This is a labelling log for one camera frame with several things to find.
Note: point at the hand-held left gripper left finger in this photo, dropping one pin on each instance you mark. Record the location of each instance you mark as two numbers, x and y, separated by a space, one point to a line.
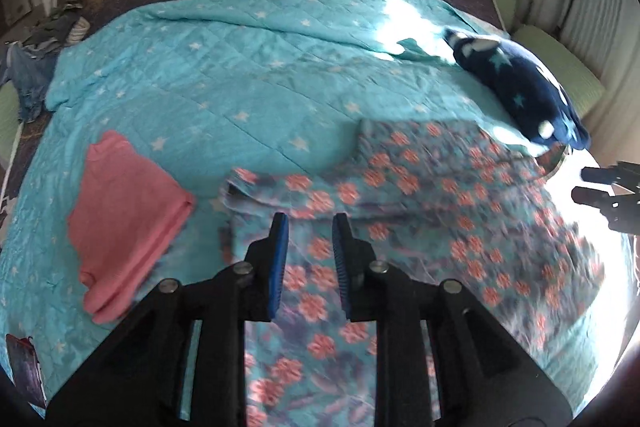
278 267

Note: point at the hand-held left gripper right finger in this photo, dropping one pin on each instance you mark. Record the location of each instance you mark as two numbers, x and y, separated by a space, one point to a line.
343 264

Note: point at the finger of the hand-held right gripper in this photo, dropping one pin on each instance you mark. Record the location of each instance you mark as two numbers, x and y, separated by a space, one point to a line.
597 175
590 198

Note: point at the teal floral garment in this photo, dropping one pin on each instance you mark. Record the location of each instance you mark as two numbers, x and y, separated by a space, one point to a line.
450 207

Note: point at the grey clothes pile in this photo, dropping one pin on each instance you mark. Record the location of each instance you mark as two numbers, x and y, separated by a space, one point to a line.
60 27

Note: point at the large green pillow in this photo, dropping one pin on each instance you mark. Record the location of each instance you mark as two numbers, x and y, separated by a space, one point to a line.
565 67

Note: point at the navy star plush blanket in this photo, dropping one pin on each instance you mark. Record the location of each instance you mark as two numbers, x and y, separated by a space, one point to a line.
515 77

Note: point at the pink folded garment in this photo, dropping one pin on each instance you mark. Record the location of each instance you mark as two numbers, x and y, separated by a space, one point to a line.
125 217

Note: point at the teal star quilt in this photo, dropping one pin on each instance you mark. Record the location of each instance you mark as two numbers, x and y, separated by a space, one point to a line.
225 72

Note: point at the dark flat book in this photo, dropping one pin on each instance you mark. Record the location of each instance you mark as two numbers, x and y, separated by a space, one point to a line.
24 369

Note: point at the green floor cushion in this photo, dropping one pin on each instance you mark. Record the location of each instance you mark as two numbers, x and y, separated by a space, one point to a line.
7 117

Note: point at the blue jeans pile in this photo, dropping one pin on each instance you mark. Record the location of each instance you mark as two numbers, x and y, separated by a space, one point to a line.
30 77

